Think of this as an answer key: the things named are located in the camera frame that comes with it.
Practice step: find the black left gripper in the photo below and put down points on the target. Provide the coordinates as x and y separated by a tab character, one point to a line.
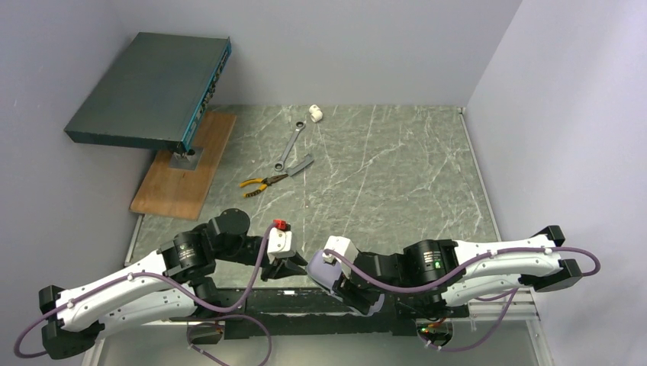
272	268

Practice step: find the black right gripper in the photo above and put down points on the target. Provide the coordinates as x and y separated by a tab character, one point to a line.
345	284

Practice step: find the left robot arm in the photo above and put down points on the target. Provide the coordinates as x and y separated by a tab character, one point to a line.
173	281

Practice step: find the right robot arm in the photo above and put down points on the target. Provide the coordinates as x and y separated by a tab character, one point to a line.
436	278

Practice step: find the grey flat metal piece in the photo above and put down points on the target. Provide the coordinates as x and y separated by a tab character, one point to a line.
307	161

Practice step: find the wooden board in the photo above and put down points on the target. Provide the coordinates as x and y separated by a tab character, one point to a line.
178	188

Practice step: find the silver combination wrench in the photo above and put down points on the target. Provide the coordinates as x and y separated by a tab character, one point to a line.
280	163

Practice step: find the white plastic pipe fitting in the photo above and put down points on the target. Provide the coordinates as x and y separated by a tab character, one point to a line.
315	113

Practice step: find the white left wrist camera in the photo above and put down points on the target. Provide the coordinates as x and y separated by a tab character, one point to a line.
280	241

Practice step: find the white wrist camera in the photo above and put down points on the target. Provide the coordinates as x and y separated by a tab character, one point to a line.
280	241
344	247

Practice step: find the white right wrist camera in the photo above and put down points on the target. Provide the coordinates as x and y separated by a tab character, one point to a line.
344	247

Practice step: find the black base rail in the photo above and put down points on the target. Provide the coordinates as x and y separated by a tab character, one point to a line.
306	311

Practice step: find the yellow handled pliers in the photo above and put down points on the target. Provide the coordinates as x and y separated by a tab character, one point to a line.
263	184

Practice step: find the grey metal stand bracket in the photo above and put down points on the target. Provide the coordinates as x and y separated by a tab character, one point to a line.
184	158

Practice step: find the dark teal network switch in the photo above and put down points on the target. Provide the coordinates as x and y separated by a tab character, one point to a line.
154	95

